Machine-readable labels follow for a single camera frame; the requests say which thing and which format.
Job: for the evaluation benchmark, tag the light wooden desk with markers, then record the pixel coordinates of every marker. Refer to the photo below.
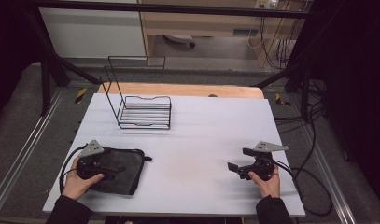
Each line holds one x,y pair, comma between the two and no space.
194,25

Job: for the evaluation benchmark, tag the white cabinet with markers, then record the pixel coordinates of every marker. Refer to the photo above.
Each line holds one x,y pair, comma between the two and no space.
91,34

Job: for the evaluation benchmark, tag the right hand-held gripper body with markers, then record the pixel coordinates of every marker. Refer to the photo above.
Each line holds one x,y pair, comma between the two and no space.
263,163

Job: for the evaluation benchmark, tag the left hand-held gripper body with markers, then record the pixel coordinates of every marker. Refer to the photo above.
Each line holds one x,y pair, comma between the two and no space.
91,148

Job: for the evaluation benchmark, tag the person's right hand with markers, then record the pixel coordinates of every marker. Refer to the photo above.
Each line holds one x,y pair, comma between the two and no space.
268,188

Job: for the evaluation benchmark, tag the black curtain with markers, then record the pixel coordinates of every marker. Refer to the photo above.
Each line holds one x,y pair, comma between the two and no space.
355,77
10,46

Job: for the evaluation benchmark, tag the aluminium floor rail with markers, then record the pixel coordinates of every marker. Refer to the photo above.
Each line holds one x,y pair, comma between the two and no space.
19,155
330,174

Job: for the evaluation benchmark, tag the black metal frame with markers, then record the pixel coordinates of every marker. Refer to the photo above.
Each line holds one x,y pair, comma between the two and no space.
178,10

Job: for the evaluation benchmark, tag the white power strip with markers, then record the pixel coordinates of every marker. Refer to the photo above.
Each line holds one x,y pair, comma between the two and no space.
265,3

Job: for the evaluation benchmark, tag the dark grey fabric bag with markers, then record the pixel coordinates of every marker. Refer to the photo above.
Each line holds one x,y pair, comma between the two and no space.
128,179

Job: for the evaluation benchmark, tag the yellow black tape strip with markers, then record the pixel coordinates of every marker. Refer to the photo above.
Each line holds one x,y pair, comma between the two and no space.
281,100
81,95

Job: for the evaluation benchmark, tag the person's left hand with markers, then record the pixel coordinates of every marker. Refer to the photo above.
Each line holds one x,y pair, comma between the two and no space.
74,185

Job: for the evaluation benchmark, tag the office chair base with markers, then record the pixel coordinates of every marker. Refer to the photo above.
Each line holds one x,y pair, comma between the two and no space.
178,39

